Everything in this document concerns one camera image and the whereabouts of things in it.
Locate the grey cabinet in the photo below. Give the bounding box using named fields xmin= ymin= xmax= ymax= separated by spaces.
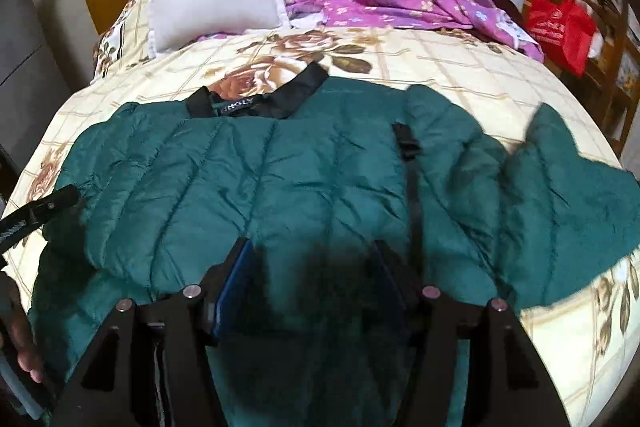
xmin=0 ymin=0 xmax=98 ymax=155

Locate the bed with floral sheet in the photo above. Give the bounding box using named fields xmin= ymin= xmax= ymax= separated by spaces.
xmin=0 ymin=0 xmax=640 ymax=427

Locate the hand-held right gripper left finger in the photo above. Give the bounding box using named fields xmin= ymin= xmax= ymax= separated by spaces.
xmin=50 ymin=237 xmax=262 ymax=427

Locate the person's left hand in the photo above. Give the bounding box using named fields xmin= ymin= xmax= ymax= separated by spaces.
xmin=0 ymin=272 xmax=47 ymax=384

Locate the wooden shelf rack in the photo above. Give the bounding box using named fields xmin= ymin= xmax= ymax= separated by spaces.
xmin=574 ymin=0 xmax=640 ymax=160

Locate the red shopping bag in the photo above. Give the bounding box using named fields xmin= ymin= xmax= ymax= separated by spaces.
xmin=523 ymin=0 xmax=599 ymax=78

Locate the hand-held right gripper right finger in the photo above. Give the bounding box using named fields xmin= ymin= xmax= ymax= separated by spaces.
xmin=369 ymin=238 xmax=572 ymax=427

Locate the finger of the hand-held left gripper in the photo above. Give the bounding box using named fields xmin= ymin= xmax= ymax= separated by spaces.
xmin=0 ymin=184 xmax=82 ymax=254

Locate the green puffer jacket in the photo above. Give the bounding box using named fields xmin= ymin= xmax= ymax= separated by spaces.
xmin=27 ymin=76 xmax=640 ymax=427

